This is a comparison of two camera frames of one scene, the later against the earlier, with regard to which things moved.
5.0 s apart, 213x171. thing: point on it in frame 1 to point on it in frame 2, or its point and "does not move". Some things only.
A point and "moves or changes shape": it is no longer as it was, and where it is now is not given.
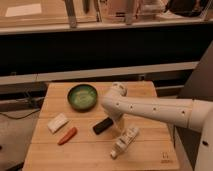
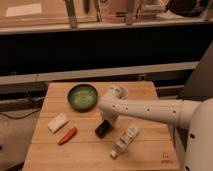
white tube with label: [126, 139] does not move
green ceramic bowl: [82, 97] does not move
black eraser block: [102, 126] moves or changes shape
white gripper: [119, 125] to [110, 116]
